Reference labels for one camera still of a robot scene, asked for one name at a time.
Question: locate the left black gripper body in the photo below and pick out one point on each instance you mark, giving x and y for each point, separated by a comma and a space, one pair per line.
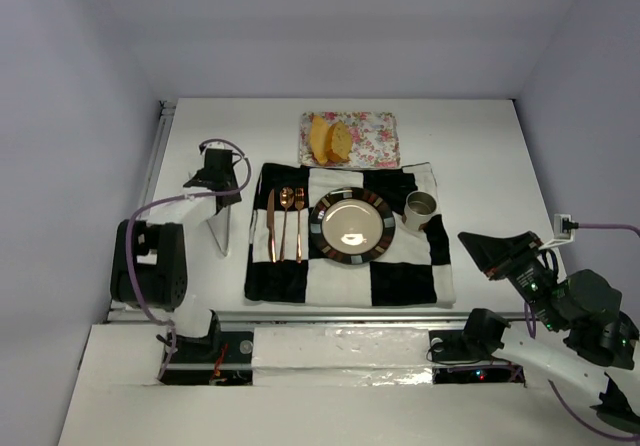
210, 180

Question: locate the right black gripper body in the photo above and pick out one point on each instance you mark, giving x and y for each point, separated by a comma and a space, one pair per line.
507, 255

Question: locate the metal tongs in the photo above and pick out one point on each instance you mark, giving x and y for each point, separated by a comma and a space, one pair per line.
219, 225

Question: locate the brown bread slice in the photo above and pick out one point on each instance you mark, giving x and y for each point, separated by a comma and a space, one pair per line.
338, 143

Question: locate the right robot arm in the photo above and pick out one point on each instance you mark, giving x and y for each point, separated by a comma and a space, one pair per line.
601, 337

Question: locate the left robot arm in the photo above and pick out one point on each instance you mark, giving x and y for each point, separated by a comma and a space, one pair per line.
150, 267

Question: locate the left yellow bread slice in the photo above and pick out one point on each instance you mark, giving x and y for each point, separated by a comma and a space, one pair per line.
317, 138

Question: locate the copper knife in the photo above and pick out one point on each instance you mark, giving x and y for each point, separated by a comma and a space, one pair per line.
270, 222

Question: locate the copper spoon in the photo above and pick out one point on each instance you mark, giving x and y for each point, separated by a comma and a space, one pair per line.
286, 199

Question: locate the copper fork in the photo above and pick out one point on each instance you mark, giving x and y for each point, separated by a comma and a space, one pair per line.
299, 202

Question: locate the metal cup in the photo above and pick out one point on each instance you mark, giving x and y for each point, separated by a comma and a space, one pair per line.
420, 208

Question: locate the black white checkered cloth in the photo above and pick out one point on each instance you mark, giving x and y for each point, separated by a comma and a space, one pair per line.
416, 270

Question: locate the dark rimmed ceramic plate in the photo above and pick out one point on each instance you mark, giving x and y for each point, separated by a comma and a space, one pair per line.
352, 226

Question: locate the floral rectangular tray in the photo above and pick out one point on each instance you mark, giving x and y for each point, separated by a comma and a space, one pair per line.
375, 142

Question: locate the white foam block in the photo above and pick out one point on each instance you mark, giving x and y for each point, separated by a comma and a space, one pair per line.
361, 356

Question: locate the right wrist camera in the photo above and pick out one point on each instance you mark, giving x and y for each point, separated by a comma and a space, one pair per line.
564, 231

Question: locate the aluminium rail left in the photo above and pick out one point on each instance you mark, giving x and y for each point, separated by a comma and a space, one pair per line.
140, 206

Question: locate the aluminium rail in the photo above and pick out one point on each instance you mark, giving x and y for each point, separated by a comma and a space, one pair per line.
306, 315
140, 206

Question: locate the aluminium rail front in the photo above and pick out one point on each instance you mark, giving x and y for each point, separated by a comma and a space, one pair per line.
306, 315

